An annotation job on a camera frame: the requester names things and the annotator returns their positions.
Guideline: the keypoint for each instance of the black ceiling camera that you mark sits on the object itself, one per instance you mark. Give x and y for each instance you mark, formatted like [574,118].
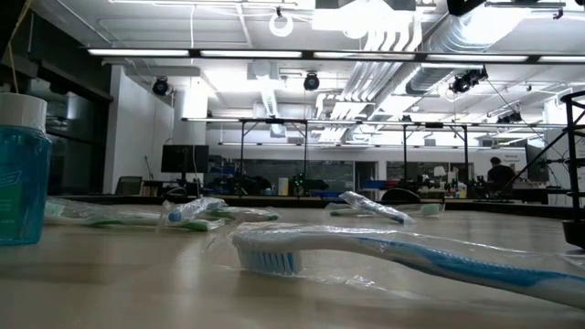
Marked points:
[468,80]
[311,82]
[160,87]

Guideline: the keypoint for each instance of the black computer monitor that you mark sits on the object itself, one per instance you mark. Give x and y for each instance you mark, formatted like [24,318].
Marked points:
[183,157]

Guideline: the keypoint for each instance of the black table frame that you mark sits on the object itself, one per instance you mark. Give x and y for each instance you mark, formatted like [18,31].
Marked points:
[301,201]

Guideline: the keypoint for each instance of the silver air duct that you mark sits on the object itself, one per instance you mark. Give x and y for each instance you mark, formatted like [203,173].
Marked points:
[457,32]

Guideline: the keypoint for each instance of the dark office chair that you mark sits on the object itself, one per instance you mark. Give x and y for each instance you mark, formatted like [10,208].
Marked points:
[129,185]

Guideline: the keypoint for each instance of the blue toothbrush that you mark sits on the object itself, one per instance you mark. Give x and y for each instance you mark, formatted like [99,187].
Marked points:
[320,242]
[375,208]
[192,209]

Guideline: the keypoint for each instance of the green toothbrush in clear wrapper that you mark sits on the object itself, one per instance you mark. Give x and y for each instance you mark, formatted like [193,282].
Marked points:
[247,214]
[137,220]

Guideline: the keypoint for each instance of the teal mouthwash bottle white cap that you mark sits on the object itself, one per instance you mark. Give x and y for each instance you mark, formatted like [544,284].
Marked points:
[23,183]

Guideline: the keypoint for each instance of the white paper roll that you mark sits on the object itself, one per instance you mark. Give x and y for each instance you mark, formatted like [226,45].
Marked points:
[283,186]

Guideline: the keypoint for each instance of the black aluminium rig frame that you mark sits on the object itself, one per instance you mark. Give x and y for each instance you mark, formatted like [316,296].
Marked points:
[274,120]
[434,124]

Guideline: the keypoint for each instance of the person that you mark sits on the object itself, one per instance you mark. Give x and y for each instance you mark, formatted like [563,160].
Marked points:
[500,176]

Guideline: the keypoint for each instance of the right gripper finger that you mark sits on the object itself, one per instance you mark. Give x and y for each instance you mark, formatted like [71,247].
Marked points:
[466,5]

